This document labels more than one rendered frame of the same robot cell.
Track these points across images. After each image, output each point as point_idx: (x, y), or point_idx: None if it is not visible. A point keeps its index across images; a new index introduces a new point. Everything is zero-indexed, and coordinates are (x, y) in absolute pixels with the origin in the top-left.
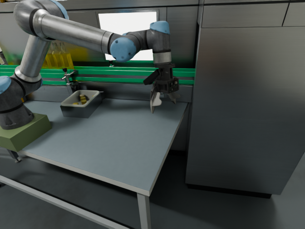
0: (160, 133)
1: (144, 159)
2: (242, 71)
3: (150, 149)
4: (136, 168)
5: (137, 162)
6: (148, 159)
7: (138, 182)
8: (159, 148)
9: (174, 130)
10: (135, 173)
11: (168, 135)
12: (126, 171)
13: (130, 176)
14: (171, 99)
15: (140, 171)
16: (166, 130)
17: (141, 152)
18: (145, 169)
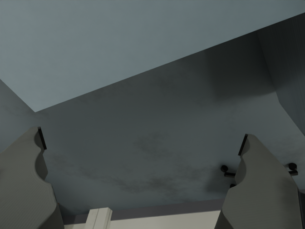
0: (180, 6)
1: (58, 53)
2: None
3: (96, 39)
4: (28, 60)
5: (37, 49)
6: (68, 62)
7: (21, 88)
8: (118, 55)
9: (230, 34)
10: (22, 69)
11: (190, 37)
12: (1, 49)
13: (6, 67)
14: (248, 145)
15: (36, 73)
16: (211, 9)
17: (62, 27)
18: (48, 77)
